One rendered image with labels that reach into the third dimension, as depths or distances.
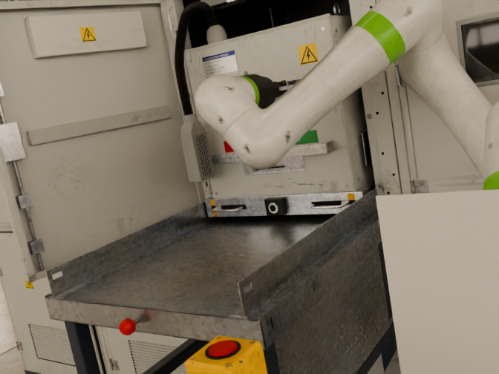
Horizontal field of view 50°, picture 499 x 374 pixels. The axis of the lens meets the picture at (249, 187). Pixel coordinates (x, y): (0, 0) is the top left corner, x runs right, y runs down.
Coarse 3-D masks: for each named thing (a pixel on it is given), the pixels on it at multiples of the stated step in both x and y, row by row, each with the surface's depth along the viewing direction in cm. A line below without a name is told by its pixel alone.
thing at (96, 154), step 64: (64, 0) 151; (128, 0) 164; (0, 64) 143; (64, 64) 155; (128, 64) 168; (0, 128) 141; (64, 128) 153; (128, 128) 168; (64, 192) 155; (128, 192) 168; (192, 192) 184; (64, 256) 155
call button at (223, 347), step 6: (222, 342) 75; (228, 342) 75; (234, 342) 75; (210, 348) 74; (216, 348) 74; (222, 348) 73; (228, 348) 73; (234, 348) 73; (210, 354) 73; (216, 354) 72; (222, 354) 72
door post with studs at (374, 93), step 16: (352, 0) 141; (368, 0) 138; (352, 16) 142; (384, 80) 141; (368, 96) 145; (384, 96) 142; (368, 112) 146; (384, 112) 143; (368, 128) 147; (384, 128) 144; (384, 144) 145; (384, 160) 146; (384, 176) 147; (384, 192) 148
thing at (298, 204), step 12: (324, 192) 151; (336, 192) 148; (348, 192) 146; (360, 192) 144; (228, 204) 169; (240, 204) 167; (252, 204) 164; (264, 204) 162; (288, 204) 157; (300, 204) 155; (312, 204) 153; (324, 204) 151; (336, 204) 149; (216, 216) 173; (228, 216) 170; (240, 216) 168
